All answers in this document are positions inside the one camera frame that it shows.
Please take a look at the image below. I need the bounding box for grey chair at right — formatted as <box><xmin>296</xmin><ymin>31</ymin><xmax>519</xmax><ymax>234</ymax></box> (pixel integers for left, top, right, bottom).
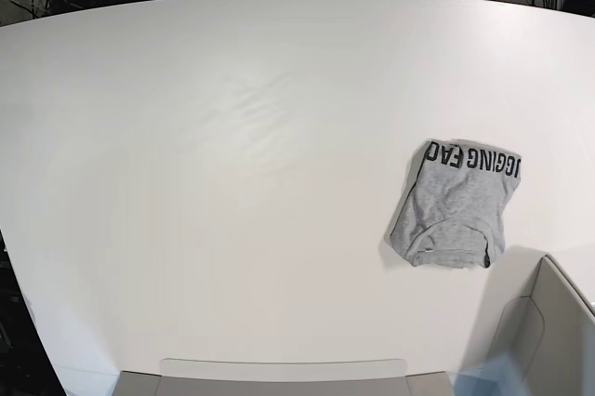
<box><xmin>482</xmin><ymin>256</ymin><xmax>594</xmax><ymax>395</ymax></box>

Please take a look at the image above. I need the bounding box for grey T-shirt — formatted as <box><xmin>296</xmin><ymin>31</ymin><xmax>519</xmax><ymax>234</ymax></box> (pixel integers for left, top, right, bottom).
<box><xmin>388</xmin><ymin>139</ymin><xmax>522</xmax><ymax>269</ymax></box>

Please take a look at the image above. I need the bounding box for grey chair at front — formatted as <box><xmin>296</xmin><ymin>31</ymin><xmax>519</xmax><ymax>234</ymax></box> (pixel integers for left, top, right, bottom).
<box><xmin>113</xmin><ymin>359</ymin><xmax>455</xmax><ymax>395</ymax></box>

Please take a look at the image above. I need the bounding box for grey chair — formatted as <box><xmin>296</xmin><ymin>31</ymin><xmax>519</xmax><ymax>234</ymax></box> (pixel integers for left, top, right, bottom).
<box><xmin>113</xmin><ymin>359</ymin><xmax>455</xmax><ymax>395</ymax></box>
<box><xmin>482</xmin><ymin>256</ymin><xmax>594</xmax><ymax>395</ymax></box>

